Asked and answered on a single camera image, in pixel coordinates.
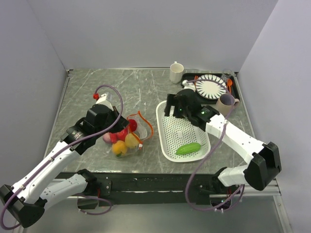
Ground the red apple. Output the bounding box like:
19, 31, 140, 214
116, 128, 128, 141

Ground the red wrinkled fruit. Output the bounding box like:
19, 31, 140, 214
128, 119, 138, 132

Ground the orange fruit with leaf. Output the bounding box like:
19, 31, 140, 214
111, 140, 128, 157

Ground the clear zip top bag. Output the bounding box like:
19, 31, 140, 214
103, 111, 154, 158

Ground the yellow lemon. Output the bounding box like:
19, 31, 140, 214
125, 133, 140, 149

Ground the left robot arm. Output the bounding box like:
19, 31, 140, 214
0, 104, 129, 228

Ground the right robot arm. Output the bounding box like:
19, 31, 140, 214
164, 89, 281, 193

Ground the white perforated basket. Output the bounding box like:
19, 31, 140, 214
156, 101, 211, 163

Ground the white mug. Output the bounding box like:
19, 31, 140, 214
169, 61, 184, 84

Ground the striped white plate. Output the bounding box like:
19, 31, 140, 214
195, 74, 226, 100

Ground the beige mug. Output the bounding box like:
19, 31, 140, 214
215, 94, 240, 117

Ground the green bitter gourd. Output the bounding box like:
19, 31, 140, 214
175, 142, 205, 155

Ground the orange spoon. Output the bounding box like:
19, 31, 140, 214
227, 79, 233, 94

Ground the clear glass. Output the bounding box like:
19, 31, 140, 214
221, 68, 233, 83

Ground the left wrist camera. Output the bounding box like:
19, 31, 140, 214
93, 92, 112, 108

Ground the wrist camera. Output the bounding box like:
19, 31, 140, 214
93, 92, 112, 108
182, 80, 196, 92

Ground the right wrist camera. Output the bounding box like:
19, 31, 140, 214
182, 80, 196, 92

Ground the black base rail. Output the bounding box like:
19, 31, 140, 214
65, 169, 241, 207

